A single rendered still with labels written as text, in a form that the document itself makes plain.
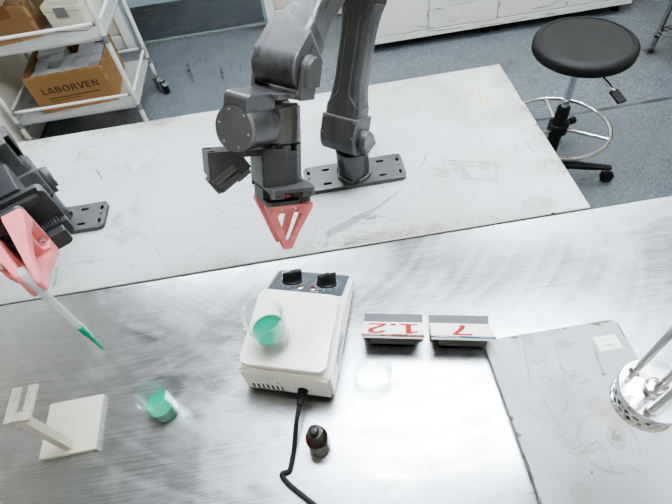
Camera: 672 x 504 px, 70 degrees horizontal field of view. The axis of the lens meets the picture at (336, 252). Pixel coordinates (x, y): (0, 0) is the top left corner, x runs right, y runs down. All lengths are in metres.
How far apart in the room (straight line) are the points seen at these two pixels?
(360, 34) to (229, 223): 0.41
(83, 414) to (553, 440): 0.65
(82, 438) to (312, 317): 0.37
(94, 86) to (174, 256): 1.98
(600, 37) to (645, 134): 0.84
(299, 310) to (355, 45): 0.43
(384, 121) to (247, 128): 0.55
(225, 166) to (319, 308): 0.23
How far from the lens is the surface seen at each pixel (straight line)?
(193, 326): 0.82
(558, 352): 0.77
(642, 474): 0.74
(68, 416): 0.83
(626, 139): 2.66
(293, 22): 0.68
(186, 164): 1.10
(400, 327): 0.74
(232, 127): 0.61
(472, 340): 0.73
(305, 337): 0.66
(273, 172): 0.66
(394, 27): 3.08
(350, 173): 0.93
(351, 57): 0.84
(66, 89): 2.87
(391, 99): 1.17
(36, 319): 0.97
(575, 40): 1.96
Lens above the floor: 1.57
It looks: 52 degrees down
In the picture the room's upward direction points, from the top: 9 degrees counter-clockwise
